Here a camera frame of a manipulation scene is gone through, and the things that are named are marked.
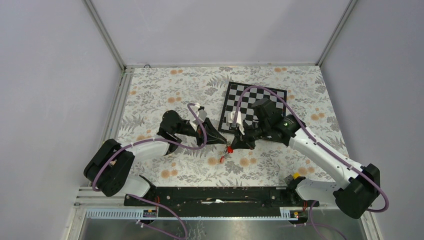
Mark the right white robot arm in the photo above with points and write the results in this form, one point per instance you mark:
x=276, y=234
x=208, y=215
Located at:
x=355, y=186

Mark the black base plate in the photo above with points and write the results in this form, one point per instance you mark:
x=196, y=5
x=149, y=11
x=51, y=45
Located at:
x=177, y=198

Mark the black white chessboard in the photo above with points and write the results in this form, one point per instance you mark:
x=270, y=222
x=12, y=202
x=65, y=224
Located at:
x=231, y=97

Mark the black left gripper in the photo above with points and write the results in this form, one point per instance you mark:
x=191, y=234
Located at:
x=213, y=136

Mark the metal keyring holder red handle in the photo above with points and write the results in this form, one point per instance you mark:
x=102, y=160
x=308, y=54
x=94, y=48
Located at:
x=226, y=152

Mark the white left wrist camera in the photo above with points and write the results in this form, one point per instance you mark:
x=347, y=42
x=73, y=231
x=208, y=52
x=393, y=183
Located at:
x=198, y=113

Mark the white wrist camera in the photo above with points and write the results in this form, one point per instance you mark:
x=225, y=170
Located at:
x=198, y=113
x=235, y=120

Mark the aluminium frame rail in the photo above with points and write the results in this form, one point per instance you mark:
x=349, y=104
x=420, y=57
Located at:
x=122, y=85

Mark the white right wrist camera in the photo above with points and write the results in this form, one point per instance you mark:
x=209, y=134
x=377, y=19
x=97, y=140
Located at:
x=235, y=120

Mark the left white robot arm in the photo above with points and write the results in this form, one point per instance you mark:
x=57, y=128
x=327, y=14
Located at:
x=109, y=169

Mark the floral patterned table mat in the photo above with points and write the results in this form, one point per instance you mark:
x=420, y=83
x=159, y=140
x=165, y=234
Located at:
x=153, y=91

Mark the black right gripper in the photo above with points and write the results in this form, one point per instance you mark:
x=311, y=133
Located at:
x=241, y=141

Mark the white slotted cable duct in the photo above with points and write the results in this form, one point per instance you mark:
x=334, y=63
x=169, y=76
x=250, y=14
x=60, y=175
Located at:
x=209, y=213

